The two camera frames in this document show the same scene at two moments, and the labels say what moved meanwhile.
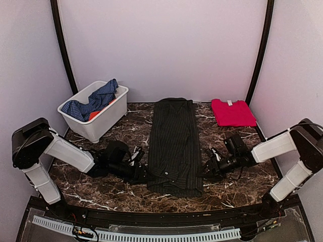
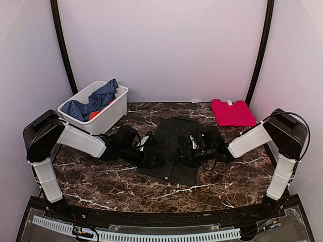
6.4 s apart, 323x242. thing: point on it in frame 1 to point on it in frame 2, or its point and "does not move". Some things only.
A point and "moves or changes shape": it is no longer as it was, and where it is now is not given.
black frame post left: [56, 24] does not move
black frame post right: [263, 51] does not move
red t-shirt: [233, 113] does not move
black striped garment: [174, 167] moves or changes shape
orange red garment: [92, 115] does not move
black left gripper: [138, 177] to [142, 160]
